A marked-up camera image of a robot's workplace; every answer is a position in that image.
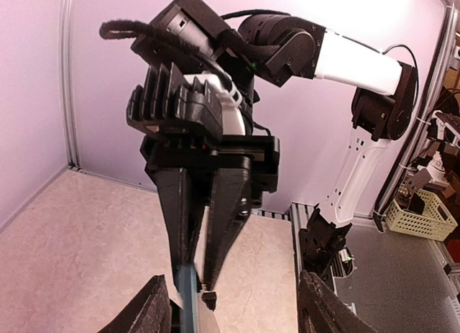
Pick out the cream plastic basket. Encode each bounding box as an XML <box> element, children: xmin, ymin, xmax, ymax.
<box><xmin>385</xmin><ymin>190</ymin><xmax>458</xmax><ymax>242</ymax></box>

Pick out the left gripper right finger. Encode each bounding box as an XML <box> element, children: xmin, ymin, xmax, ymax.
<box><xmin>297</xmin><ymin>270</ymin><xmax>377</xmax><ymax>333</ymax></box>

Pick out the short black clamp stand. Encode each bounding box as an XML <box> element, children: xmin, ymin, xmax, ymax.
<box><xmin>201</xmin><ymin>284</ymin><xmax>217</xmax><ymax>311</ymax></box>

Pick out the black phone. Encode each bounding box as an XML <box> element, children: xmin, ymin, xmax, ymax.
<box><xmin>177</xmin><ymin>263</ymin><xmax>199</xmax><ymax>333</ymax></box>

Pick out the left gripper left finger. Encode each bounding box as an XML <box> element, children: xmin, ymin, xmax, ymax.
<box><xmin>99</xmin><ymin>275</ymin><xmax>172</xmax><ymax>333</ymax></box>

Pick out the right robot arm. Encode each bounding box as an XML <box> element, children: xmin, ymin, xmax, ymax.
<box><xmin>99</xmin><ymin>0</ymin><xmax>418</xmax><ymax>291</ymax></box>

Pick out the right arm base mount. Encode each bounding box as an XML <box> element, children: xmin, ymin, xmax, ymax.
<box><xmin>298</xmin><ymin>206</ymin><xmax>352</xmax><ymax>281</ymax></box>

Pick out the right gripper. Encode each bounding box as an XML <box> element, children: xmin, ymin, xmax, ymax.
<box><xmin>140</xmin><ymin>135</ymin><xmax>280</xmax><ymax>290</ymax></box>

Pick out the right aluminium frame post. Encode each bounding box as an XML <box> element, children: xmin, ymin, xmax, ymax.
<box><xmin>58</xmin><ymin>0</ymin><xmax>81</xmax><ymax>168</ymax></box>

